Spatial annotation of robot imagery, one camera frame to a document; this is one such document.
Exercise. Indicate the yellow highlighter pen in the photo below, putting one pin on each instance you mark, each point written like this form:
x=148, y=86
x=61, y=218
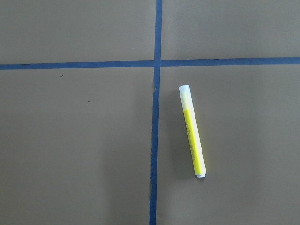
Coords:
x=192, y=131

